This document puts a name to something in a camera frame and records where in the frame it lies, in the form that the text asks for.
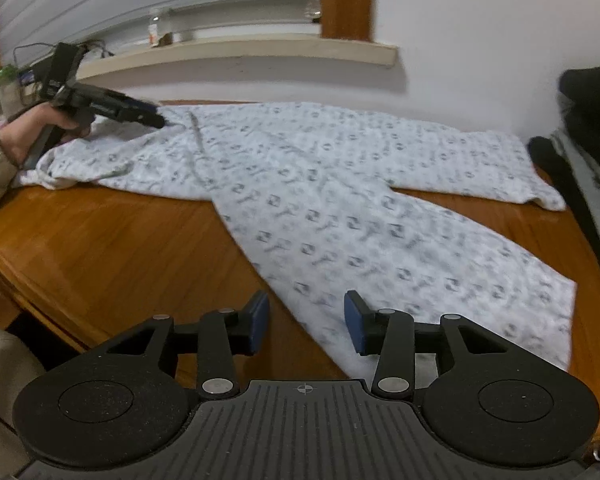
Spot grey folded garment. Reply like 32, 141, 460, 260
555, 132, 600, 286

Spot beige window sill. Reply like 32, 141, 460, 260
75, 34, 400, 82

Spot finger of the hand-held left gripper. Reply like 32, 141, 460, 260
89, 106, 167, 129
92, 90, 158, 112

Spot person's left hand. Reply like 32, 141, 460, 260
0, 102, 92, 168

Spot stack of black clothes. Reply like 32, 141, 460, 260
527, 65, 600, 307

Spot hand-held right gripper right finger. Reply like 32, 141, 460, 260
343, 289, 514, 403

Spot person's beige trousers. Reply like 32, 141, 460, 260
0, 320, 48, 476

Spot clear bottle green cap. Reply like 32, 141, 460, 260
0, 66, 22, 121

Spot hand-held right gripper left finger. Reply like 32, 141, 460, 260
99, 289, 272, 402

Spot white patterned pajama pants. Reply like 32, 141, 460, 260
17, 101, 578, 378

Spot small clear bottle orange label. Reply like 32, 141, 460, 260
147, 7, 164, 49

